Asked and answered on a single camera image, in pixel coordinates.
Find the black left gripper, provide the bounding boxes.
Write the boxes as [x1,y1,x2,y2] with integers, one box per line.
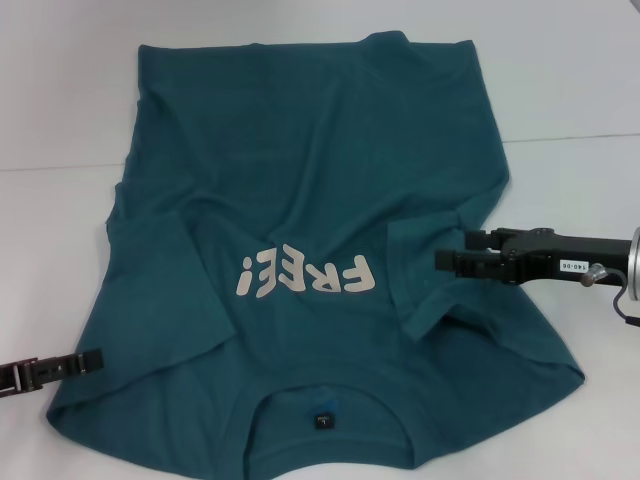
[0,348,105,400]

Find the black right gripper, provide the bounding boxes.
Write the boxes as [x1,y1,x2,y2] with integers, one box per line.
[434,226,634,290]

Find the teal t-shirt with FREE print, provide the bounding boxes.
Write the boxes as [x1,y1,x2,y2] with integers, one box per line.
[45,29,587,480]

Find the silver gripper connector stub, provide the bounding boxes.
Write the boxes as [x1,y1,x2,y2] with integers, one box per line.
[581,266,610,288]

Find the right arm cable with plug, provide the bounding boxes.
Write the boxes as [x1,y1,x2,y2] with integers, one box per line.
[612,269,640,327]

